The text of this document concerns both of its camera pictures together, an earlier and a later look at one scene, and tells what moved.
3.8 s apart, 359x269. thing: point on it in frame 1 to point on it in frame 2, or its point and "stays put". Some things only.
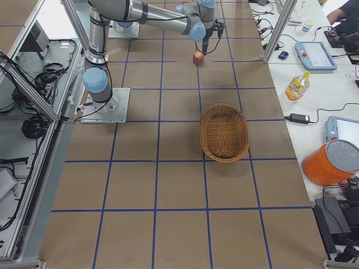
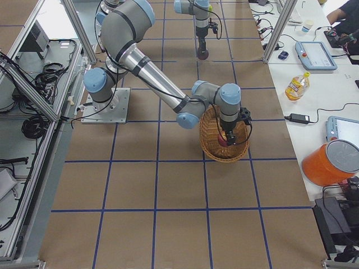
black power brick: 298,118 stays put
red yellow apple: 198,58 to 222,139
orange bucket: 332,163 stays put
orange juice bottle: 298,86 stays put
